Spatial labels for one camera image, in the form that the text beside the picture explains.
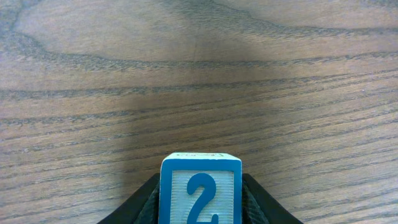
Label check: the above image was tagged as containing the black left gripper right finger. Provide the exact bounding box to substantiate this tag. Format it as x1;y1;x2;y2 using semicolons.
242;174;303;224

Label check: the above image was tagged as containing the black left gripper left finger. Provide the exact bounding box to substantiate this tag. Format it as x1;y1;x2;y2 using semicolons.
98;173;160;224

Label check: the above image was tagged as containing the blue number 2 block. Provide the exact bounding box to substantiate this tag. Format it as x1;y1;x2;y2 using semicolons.
158;152;243;224

